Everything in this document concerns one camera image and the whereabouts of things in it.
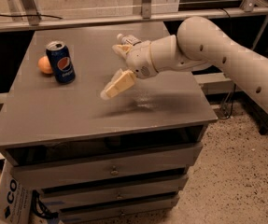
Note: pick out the grey wooden drawer cabinet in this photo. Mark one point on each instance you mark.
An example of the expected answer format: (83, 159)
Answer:
(44, 121)

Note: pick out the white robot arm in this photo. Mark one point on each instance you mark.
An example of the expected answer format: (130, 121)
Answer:
(197, 43)

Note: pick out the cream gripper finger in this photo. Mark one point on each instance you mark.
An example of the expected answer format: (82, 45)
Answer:
(122, 50)
(120, 82)

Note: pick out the metal frame rail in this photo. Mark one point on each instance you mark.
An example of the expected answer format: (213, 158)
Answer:
(179, 16)

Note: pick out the middle grey drawer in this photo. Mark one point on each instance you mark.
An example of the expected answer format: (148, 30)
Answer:
(116, 189)

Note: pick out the clear plastic water bottle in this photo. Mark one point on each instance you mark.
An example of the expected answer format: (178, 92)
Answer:
(128, 39)

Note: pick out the blue pepsi can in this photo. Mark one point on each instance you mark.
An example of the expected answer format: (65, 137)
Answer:
(60, 62)

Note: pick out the grey drawer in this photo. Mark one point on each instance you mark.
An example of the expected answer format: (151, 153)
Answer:
(119, 208)
(116, 189)
(64, 173)

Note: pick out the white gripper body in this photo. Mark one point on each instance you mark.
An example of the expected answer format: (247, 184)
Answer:
(138, 61)

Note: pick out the top grey drawer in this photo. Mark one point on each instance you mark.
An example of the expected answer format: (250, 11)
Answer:
(64, 173)

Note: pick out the bottom grey drawer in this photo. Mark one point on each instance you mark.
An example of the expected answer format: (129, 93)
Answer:
(119, 208)

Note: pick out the white cardboard box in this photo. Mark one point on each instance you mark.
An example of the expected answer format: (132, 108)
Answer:
(15, 199)

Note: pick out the orange fruit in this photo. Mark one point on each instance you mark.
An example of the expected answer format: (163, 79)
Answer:
(44, 65)

